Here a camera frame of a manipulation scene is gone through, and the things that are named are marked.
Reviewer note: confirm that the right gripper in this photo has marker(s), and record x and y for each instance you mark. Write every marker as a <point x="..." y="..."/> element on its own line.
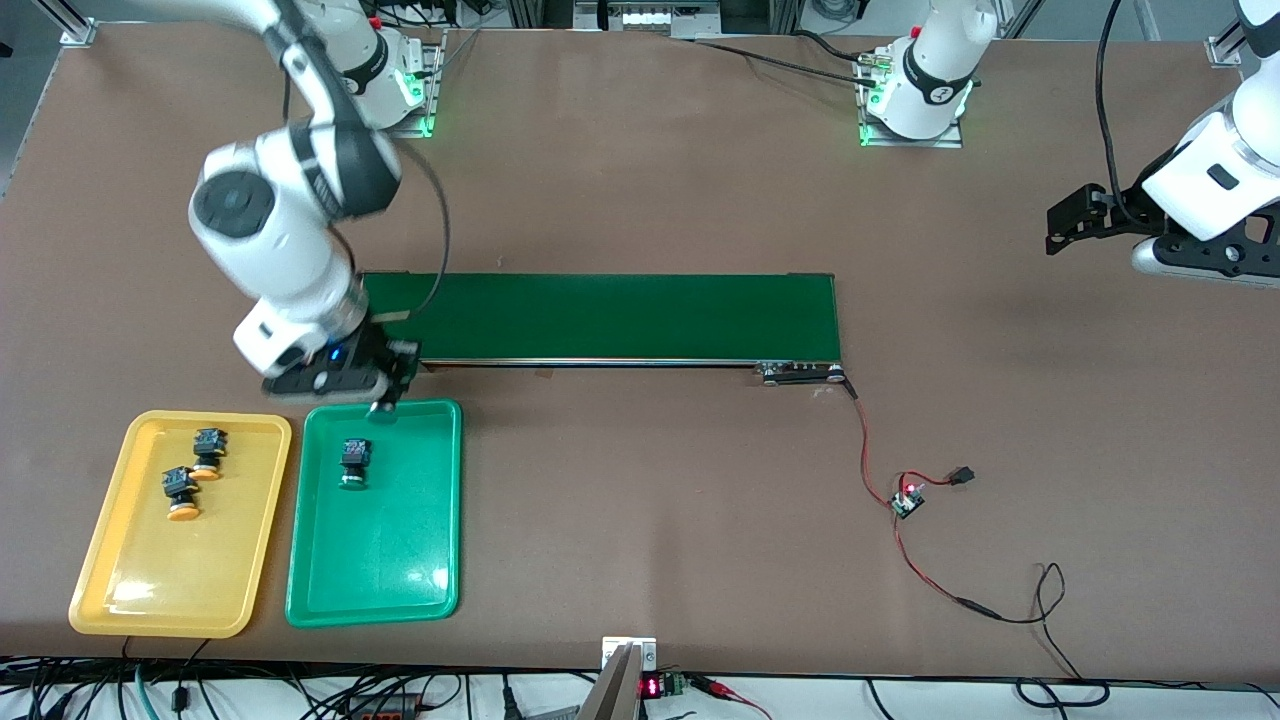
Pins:
<point x="377" y="353"/>

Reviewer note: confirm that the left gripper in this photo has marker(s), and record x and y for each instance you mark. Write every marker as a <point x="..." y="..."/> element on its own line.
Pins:
<point x="1128" y="214"/>

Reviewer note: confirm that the green cap push button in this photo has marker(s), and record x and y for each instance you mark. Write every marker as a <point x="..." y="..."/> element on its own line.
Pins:
<point x="353" y="462"/>
<point x="383" y="412"/>

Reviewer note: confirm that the yellow cap push button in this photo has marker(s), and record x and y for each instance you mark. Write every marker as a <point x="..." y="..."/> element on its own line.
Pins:
<point x="208" y="448"/>
<point x="181" y="490"/>

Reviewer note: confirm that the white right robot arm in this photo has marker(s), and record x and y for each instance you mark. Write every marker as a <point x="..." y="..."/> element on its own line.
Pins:
<point x="270" y="215"/>

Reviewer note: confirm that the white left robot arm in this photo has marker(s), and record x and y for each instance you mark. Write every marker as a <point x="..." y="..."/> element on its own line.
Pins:
<point x="930" y="70"/>

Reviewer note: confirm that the green plastic tray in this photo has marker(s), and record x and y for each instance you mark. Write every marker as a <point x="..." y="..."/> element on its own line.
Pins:
<point x="375" y="550"/>

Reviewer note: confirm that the green conveyor belt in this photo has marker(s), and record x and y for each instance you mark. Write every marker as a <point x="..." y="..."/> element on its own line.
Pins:
<point x="650" y="320"/>

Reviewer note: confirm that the black connector plug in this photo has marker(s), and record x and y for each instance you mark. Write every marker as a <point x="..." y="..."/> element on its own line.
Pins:
<point x="962" y="477"/>

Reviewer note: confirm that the yellow plastic tray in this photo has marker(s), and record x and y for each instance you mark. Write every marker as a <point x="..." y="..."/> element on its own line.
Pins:
<point x="180" y="570"/>

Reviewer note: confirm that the small controller circuit board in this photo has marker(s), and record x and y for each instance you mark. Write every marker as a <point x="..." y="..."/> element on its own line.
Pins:
<point x="908" y="503"/>

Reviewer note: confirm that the black red power strip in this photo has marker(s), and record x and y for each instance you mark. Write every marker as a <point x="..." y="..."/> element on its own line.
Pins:
<point x="385" y="708"/>

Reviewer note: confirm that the red digit display module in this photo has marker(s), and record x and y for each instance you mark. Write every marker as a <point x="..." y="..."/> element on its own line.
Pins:
<point x="652" y="687"/>

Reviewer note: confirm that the silver control box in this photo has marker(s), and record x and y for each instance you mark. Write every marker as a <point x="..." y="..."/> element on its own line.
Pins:
<point x="650" y="20"/>

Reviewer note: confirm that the red clip lead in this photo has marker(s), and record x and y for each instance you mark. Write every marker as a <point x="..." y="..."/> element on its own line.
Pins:
<point x="712" y="687"/>

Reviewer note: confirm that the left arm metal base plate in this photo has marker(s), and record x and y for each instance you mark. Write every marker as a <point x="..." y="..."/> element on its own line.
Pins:
<point x="950" y="143"/>

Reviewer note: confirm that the aluminium frame post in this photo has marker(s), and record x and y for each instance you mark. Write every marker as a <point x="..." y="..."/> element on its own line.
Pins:
<point x="1020" y="15"/>
<point x="78" y="33"/>
<point x="1225" y="48"/>

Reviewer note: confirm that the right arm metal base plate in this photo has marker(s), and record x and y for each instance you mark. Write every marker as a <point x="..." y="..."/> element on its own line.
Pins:
<point x="437" y="90"/>

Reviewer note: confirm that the grey camera mount bar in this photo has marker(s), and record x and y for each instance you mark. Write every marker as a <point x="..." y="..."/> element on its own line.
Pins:
<point x="620" y="690"/>

